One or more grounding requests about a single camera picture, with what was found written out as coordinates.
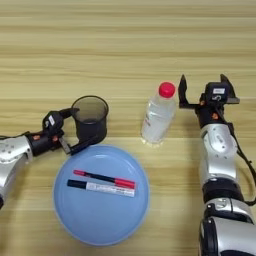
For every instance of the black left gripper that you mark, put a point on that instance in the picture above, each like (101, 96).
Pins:
(43, 141)

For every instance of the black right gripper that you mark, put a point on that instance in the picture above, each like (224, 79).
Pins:
(213, 115)

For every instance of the black mesh cup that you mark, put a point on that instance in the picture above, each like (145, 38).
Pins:
(90, 120)

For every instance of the clear bottle with red cap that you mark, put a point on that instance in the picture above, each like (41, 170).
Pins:
(158, 118)

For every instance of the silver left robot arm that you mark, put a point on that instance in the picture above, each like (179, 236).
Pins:
(11, 153)

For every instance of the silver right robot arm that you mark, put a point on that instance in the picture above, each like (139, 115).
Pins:
(218, 160)

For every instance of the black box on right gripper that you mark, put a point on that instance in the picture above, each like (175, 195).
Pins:
(217, 91)

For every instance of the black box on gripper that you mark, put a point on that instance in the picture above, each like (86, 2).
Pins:
(52, 120)
(217, 91)

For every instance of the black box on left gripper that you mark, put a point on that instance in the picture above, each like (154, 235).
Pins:
(52, 120)

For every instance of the red and black pen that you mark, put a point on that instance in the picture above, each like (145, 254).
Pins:
(110, 179)

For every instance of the black and white marker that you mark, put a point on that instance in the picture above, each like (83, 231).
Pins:
(106, 188)

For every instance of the blue round plate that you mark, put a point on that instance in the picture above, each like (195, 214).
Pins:
(100, 216)

